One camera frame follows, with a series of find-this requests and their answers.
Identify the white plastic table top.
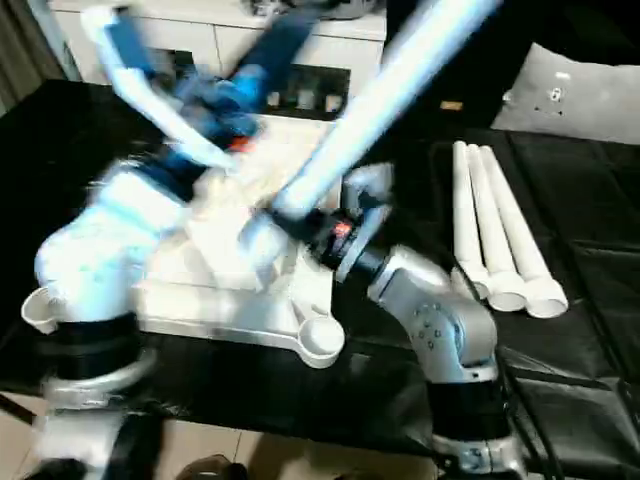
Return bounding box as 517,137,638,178
22,117,346,371

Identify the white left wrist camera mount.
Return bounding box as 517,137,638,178
79,4,236,171

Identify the white glass-door cabinet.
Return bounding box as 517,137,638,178
49,0,389,121

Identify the dark left robot foot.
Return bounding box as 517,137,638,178
179,452,251,480

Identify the white plastic table leg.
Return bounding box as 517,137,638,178
452,141,494,301
237,0,506,281
482,149,570,320
467,144,529,312

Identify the black furniture with yellow label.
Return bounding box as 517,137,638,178
379,0,640,146

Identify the grey helmet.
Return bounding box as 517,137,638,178
319,0,389,21

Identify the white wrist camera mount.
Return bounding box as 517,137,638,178
79,4,236,171
341,162,396,251

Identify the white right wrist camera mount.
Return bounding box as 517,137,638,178
341,162,396,251

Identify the black work mat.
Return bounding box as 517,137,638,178
0,77,640,480

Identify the brown curtain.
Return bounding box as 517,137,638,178
0,0,56,116

